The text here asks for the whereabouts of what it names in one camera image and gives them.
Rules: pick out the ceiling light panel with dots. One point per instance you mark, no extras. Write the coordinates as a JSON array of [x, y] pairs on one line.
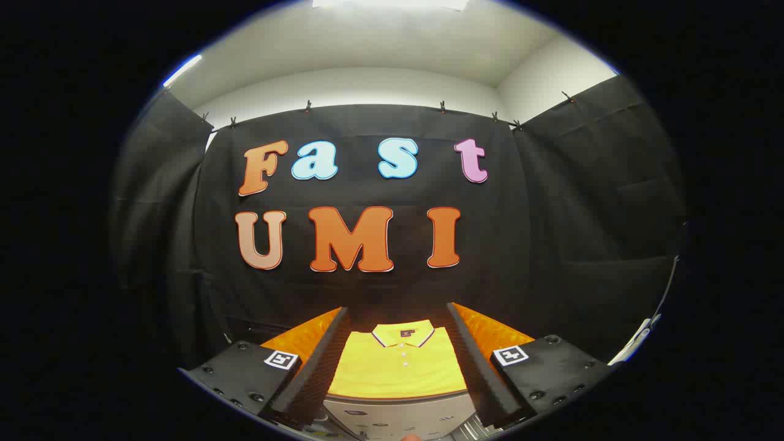
[[392, 3], [182, 70]]

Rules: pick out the white panel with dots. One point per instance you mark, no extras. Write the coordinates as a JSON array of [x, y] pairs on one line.
[[637, 340]]

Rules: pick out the black backdrop cloth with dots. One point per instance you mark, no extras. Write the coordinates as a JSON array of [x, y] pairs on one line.
[[367, 294]]

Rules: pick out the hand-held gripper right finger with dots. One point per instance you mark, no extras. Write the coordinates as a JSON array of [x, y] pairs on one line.
[[474, 361]]

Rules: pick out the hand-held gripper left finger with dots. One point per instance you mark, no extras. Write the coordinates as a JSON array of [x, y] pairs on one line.
[[324, 361]]

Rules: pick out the black side cloth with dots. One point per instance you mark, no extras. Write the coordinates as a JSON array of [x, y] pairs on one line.
[[156, 214], [606, 214]]

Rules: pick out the yellow polo shirt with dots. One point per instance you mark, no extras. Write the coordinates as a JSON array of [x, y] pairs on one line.
[[398, 373]]

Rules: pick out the grey cabinet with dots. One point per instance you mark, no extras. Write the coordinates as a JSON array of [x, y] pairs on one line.
[[398, 416]]

